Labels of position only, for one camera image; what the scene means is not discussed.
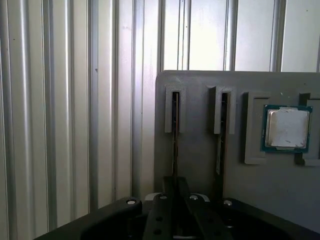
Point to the RAM stick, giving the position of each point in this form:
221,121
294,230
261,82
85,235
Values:
223,150
176,155

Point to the grey parts rack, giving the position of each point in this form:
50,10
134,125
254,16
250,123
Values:
195,155

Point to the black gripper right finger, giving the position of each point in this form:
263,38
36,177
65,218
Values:
197,217

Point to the silver CPU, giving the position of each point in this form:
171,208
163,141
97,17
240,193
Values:
287,127

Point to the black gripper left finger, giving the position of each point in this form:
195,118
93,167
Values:
157,212

